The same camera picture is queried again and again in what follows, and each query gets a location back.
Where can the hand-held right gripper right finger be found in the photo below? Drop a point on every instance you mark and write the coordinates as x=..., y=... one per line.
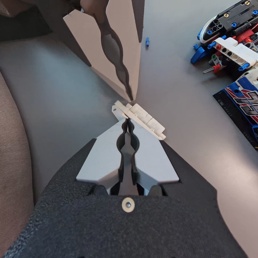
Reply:
x=155, y=161

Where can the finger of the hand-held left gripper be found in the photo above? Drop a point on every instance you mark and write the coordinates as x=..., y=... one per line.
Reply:
x=129, y=30
x=86, y=40

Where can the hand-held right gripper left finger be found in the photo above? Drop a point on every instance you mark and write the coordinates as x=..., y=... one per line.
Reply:
x=96, y=161

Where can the small blue brick pin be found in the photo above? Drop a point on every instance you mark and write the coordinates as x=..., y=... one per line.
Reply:
x=147, y=42

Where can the white brick assembly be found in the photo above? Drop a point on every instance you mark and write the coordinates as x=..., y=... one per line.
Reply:
x=141, y=117

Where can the person's left hand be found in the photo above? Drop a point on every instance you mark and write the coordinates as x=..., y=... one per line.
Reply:
x=90, y=6

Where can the person's brown garment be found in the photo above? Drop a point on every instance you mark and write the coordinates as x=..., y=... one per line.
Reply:
x=12, y=161

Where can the brick toy race car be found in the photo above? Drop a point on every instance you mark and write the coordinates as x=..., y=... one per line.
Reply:
x=231, y=48

